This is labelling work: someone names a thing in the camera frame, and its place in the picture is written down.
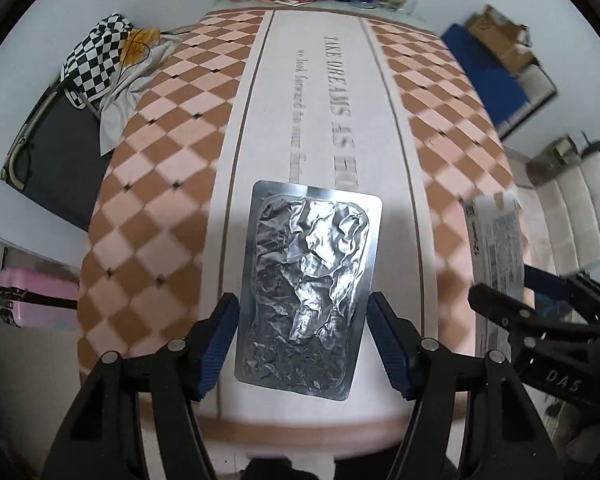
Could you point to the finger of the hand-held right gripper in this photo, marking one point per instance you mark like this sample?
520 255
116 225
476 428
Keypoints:
500 310
550 282

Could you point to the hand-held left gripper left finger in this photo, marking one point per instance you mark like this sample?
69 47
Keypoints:
220 345

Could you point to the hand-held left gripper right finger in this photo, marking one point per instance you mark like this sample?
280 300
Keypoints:
387 345

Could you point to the white medicine box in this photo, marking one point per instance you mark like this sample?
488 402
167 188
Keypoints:
495 250

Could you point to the large silver blister pack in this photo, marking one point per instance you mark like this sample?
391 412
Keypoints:
307 285

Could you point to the pink suitcase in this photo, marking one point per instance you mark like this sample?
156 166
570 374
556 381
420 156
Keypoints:
35 285

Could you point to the blue board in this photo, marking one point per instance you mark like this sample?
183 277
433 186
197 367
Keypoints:
475 70

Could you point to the dark grey folding bed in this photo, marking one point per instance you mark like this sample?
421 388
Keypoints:
60 160

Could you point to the brown cardboard box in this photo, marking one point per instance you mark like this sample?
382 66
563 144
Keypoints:
500 40

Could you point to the brown pink checkered tablecloth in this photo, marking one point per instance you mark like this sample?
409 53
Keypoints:
305 110

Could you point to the light grey cloth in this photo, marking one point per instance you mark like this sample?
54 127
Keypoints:
125 105

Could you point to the black white checkered cloth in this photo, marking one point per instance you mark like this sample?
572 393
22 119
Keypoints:
95 60

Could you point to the yellow cloth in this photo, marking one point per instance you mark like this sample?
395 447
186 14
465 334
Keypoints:
140 42

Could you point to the white chair black frame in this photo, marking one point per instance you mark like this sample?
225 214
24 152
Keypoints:
580 200
535 85

